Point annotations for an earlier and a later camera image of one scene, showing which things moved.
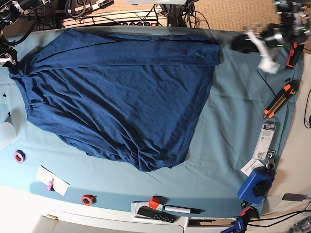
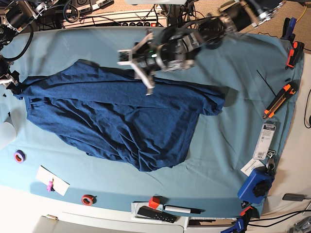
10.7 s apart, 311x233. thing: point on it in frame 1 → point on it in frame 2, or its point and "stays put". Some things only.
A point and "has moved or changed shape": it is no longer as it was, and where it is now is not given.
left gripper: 8,59 → 15,85
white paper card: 45,176 stays put
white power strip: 136,18 stays put
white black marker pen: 182,209 stays put
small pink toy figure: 50,186 stays put
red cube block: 154,202 stays put
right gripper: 273,34 → 155,57
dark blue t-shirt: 134,99 has moved or changed shape
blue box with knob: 256,186 stays put
